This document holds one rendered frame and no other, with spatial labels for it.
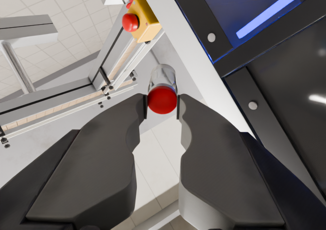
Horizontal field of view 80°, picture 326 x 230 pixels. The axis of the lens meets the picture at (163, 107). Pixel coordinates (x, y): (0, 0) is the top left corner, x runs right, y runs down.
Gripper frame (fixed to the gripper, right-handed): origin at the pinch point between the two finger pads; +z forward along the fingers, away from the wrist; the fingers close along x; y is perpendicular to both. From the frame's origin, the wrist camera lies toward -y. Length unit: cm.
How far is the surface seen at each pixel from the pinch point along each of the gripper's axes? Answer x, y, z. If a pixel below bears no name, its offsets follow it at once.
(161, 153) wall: -7, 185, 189
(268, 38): 15.0, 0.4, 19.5
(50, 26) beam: -62, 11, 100
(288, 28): 16.6, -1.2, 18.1
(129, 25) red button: -8.3, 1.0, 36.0
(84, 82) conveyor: -43, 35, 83
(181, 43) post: 3.0, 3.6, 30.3
